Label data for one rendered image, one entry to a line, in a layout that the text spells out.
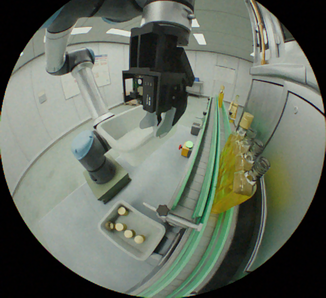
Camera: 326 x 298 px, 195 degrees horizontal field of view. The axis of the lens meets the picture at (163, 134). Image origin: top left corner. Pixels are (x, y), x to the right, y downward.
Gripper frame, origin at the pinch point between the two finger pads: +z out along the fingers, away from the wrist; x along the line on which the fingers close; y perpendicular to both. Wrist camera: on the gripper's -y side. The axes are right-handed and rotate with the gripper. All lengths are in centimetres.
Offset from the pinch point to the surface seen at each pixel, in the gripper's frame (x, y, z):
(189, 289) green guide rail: 30.9, 31.2, 11.2
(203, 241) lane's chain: 28.0, 14.4, 19.5
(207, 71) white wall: -97, -577, -32
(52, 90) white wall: -338, 43, 3
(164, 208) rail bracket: 10.3, 12.1, 8.4
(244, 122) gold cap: 19.6, -14.2, -5.6
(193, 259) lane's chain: 28.7, 21.8, 19.4
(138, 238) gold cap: 10.6, 25.6, 28.2
